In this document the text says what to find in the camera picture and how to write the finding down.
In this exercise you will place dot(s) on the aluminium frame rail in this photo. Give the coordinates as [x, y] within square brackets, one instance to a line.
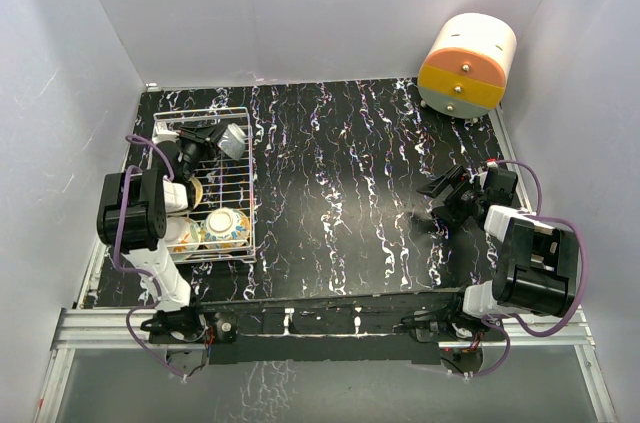
[79, 329]

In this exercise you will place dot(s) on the yellow sun pattern bowl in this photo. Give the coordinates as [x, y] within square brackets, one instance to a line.
[195, 192]

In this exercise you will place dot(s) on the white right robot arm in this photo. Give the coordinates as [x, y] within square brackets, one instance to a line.
[539, 277]

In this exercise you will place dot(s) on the orange blue swirl bowl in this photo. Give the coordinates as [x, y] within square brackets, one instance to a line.
[225, 229]

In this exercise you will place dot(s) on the white wire dish rack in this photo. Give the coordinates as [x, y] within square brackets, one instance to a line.
[226, 183]

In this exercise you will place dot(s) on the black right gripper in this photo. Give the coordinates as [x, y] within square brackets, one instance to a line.
[449, 211]

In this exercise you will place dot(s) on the cylindrical drawer cabinet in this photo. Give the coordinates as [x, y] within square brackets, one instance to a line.
[466, 71]

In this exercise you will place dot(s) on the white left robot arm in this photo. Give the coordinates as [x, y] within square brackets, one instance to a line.
[134, 214]

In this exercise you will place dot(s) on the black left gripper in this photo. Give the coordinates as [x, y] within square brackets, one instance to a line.
[202, 137]

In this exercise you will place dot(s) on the orange flower leaf bowl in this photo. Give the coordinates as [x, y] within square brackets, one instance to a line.
[182, 237]

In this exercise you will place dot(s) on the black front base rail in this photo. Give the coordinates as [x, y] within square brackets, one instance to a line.
[401, 326]

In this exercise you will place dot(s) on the grey bowl red rim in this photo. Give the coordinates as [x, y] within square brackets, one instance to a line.
[232, 142]

